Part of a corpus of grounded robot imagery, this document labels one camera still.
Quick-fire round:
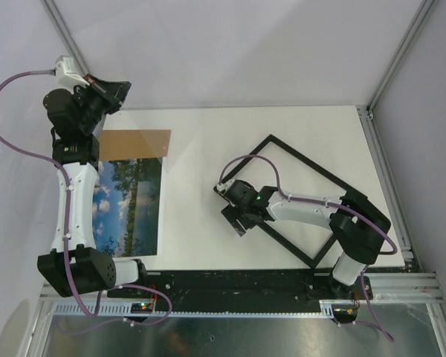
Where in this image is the brown cardboard backing board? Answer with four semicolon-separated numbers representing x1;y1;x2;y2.
98;129;171;161

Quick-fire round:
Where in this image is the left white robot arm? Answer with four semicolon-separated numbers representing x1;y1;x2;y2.
37;74;149;298

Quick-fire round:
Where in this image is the aluminium frame rail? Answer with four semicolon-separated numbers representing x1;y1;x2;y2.
39;271;443;303

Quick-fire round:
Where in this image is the purple cable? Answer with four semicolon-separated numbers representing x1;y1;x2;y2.
0;68;172;337
216;154;399;342

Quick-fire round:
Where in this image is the black picture frame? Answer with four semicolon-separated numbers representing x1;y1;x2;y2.
214;133;369;271

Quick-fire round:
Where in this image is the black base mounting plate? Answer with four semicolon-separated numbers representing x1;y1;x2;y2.
106;268;375;314

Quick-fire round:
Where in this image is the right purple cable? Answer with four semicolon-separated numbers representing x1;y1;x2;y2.
216;154;399;342

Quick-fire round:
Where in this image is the landscape photo print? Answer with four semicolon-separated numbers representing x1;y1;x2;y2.
92;158;164;257

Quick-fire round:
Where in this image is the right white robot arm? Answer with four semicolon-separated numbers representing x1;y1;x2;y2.
214;179;391;298

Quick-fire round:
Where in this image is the left corner aluminium post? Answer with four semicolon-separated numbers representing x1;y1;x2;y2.
40;0;89;74

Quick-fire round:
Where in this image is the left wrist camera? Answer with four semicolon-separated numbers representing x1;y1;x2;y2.
54;56;88;89

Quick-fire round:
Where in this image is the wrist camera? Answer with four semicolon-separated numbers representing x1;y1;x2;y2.
213;183;227;196
54;56;88;89

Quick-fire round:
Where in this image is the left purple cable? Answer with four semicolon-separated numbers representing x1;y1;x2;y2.
0;68;172;337

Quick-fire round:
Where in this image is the corner aluminium post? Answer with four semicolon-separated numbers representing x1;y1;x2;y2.
357;0;439;263
40;0;89;74

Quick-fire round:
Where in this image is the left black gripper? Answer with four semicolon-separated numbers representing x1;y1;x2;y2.
74;74;131;134

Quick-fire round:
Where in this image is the grey cable duct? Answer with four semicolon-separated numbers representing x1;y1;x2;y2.
53;301;334;318

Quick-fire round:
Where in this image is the right corner aluminium post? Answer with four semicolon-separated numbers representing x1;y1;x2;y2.
357;0;439;263

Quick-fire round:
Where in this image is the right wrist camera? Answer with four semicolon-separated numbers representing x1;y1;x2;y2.
213;183;227;196

